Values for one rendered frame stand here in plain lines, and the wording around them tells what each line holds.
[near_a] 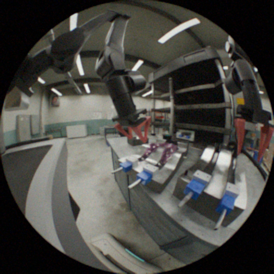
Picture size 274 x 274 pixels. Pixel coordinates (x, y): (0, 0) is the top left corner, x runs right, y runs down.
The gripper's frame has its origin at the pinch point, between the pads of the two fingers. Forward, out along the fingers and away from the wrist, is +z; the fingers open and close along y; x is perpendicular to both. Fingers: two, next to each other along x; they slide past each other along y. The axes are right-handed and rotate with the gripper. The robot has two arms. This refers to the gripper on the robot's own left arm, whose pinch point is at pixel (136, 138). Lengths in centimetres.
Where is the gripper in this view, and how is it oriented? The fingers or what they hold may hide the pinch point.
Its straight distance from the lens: 27.3
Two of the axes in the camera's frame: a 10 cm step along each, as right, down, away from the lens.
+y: -7.1, -1.4, 6.9
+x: -6.3, 5.6, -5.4
